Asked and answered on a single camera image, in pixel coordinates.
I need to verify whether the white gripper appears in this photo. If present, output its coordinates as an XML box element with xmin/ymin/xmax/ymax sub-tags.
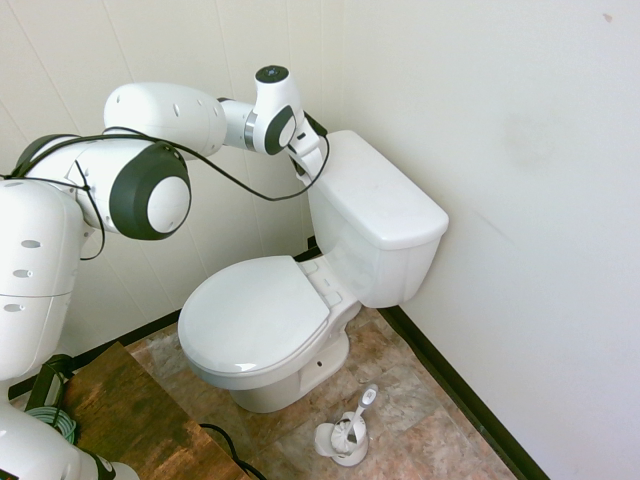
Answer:
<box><xmin>293</xmin><ymin>131</ymin><xmax>331</xmax><ymax>180</ymax></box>

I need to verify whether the white toilet tank lid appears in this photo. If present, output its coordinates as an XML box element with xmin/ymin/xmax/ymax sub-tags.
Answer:
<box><xmin>305</xmin><ymin>129</ymin><xmax>450</xmax><ymax>252</ymax></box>

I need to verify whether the white toilet tank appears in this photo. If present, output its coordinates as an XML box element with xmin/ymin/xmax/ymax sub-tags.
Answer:
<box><xmin>305</xmin><ymin>183</ymin><xmax>444</xmax><ymax>309</ymax></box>

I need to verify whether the white toilet seat lid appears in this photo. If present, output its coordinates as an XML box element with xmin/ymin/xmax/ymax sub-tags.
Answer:
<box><xmin>176</xmin><ymin>254</ymin><xmax>333</xmax><ymax>374</ymax></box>

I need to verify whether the white toilet bowl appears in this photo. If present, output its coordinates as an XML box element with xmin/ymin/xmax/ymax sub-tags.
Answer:
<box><xmin>179</xmin><ymin>252</ymin><xmax>363</xmax><ymax>415</ymax></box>

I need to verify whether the white toilet brush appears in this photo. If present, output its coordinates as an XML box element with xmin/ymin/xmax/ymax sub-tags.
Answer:
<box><xmin>344</xmin><ymin>383</ymin><xmax>380</xmax><ymax>446</ymax></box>

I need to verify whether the white toilet brush holder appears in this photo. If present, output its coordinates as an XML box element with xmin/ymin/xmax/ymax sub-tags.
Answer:
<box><xmin>313</xmin><ymin>410</ymin><xmax>373</xmax><ymax>469</ymax></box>

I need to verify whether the black baseboard strip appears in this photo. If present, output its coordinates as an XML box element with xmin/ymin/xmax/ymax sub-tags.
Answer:
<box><xmin>376</xmin><ymin>304</ymin><xmax>552</xmax><ymax>480</ymax></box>
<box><xmin>8</xmin><ymin>234</ymin><xmax>327</xmax><ymax>399</ymax></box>

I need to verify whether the brown wooden table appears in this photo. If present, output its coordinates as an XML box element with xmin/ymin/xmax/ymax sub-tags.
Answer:
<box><xmin>61</xmin><ymin>341</ymin><xmax>242</xmax><ymax>480</ymax></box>

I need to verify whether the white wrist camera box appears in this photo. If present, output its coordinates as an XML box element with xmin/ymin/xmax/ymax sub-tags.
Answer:
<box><xmin>289</xmin><ymin>115</ymin><xmax>324</xmax><ymax>154</ymax></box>

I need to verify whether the black camera cable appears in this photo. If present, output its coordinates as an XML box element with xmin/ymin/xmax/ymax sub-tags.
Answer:
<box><xmin>0</xmin><ymin>127</ymin><xmax>332</xmax><ymax>263</ymax></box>

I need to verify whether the black cable on table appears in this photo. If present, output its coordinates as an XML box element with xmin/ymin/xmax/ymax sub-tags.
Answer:
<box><xmin>198</xmin><ymin>422</ymin><xmax>272</xmax><ymax>480</ymax></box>

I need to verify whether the green coiled cable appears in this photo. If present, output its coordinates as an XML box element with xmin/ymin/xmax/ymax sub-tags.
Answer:
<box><xmin>22</xmin><ymin>405</ymin><xmax>79</xmax><ymax>446</ymax></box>

